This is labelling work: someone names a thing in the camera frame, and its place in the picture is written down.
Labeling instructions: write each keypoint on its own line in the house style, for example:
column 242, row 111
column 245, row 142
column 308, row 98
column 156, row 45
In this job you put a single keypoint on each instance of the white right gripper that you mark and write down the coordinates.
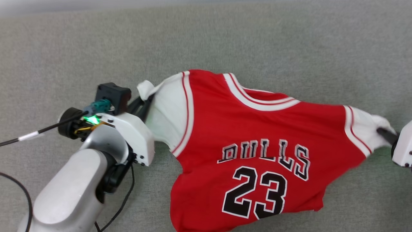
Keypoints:
column 404, row 148

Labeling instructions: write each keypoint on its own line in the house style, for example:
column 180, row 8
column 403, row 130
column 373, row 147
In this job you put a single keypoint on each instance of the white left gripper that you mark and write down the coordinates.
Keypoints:
column 138, row 138

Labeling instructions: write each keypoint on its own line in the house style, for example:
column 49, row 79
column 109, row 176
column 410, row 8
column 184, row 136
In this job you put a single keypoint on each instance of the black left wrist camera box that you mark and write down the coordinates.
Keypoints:
column 112, row 96

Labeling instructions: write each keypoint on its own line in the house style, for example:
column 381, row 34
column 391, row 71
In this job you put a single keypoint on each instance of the red Bulls basketball jersey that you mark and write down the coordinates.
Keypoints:
column 257, row 135

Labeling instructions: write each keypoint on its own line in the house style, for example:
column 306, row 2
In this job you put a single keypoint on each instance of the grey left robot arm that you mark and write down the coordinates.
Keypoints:
column 70, row 193

